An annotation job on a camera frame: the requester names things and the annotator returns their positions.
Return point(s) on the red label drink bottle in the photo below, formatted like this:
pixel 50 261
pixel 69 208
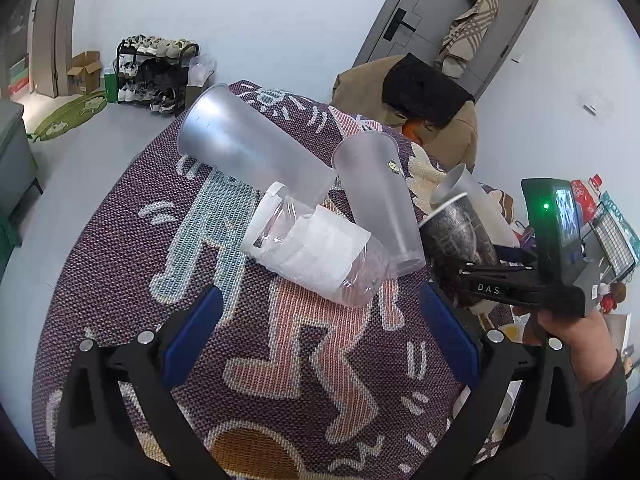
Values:
pixel 587 195

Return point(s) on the grey door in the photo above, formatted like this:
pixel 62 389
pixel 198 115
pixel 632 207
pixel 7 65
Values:
pixel 419 26

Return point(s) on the plaid scarf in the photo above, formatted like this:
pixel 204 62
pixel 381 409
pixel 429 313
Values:
pixel 466 33

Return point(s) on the small frosted plastic cup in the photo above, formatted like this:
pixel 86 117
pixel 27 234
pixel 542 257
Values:
pixel 459 180

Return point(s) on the brown chair with black cushion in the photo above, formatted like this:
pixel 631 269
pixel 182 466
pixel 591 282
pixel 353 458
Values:
pixel 404 93

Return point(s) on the green floor mat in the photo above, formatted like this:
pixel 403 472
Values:
pixel 69 116

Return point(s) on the right hand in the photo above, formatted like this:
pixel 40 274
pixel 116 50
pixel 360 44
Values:
pixel 592 351

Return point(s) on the clear jar white label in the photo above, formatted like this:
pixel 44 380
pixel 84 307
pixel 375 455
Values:
pixel 315 248

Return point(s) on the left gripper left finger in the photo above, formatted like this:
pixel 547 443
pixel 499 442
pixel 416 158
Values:
pixel 94 436

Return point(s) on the grey sofa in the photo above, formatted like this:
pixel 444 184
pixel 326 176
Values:
pixel 18 168

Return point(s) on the black shoe rack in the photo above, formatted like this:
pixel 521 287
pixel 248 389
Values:
pixel 153 71

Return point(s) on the cardboard box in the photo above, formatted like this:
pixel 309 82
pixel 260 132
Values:
pixel 84 74

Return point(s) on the large frosted plastic cup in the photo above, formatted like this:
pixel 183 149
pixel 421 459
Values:
pixel 223 131

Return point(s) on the dark patterned paper cup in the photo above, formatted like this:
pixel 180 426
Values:
pixel 454 230

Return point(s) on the frosted plastic tumbler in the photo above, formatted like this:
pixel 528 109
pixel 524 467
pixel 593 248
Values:
pixel 369 168

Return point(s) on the purple patterned woven tablecloth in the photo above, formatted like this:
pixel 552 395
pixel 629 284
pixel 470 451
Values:
pixel 289 386

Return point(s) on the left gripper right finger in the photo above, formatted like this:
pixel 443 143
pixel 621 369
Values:
pixel 546 435

